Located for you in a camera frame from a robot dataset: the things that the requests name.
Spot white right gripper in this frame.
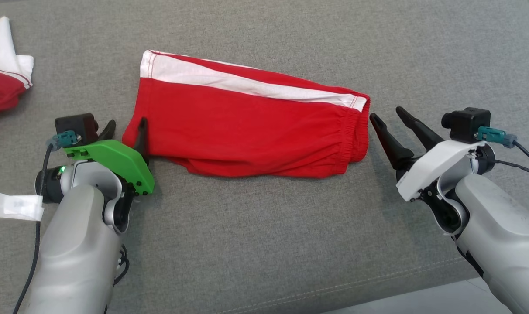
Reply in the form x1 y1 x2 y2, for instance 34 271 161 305
369 106 478 203

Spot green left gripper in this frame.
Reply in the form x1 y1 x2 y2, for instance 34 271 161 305
63 117 156 197

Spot red shorts with white stripe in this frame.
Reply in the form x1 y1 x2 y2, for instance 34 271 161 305
122 49 371 178

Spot white paper label tag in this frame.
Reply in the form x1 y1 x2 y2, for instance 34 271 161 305
0 189 45 222

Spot teal cable connector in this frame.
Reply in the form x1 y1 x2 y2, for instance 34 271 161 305
476 126 518 149
46 130 82 151

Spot thin black cable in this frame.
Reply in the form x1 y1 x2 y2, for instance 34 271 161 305
12 143 55 314
491 140 529 218

